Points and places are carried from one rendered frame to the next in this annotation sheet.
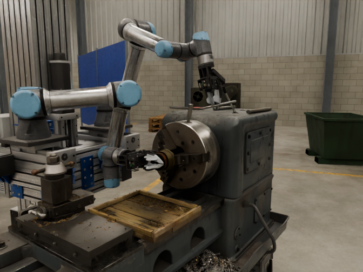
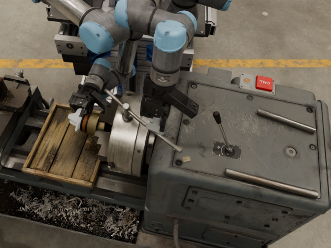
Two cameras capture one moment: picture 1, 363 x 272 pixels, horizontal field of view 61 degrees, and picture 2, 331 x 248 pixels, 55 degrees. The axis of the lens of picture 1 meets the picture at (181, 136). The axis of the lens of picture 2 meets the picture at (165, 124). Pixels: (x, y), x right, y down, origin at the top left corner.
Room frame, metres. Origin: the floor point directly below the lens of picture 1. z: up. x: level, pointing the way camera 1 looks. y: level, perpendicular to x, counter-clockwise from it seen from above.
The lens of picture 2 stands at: (1.20, -0.60, 2.15)
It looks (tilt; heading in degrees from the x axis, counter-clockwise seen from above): 57 degrees down; 58
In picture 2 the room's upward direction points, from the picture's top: 8 degrees clockwise
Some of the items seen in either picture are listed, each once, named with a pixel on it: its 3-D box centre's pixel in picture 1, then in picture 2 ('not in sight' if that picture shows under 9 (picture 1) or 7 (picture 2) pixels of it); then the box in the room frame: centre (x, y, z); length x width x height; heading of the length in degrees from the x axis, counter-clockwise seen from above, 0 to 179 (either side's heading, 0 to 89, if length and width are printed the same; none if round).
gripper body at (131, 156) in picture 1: (133, 159); (84, 99); (1.30, 0.21, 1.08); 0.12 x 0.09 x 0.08; 53
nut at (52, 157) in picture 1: (53, 158); not in sight; (0.97, 0.42, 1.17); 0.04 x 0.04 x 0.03
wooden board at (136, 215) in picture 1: (145, 211); (72, 142); (1.20, 0.15, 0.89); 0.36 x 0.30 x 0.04; 54
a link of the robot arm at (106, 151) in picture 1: (111, 155); (99, 72); (1.40, 0.33, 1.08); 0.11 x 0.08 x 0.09; 53
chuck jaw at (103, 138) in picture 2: (190, 158); (106, 148); (1.31, -0.04, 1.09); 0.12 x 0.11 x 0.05; 54
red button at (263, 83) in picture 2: not in sight; (263, 83); (1.92, -0.09, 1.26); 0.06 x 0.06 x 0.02; 54
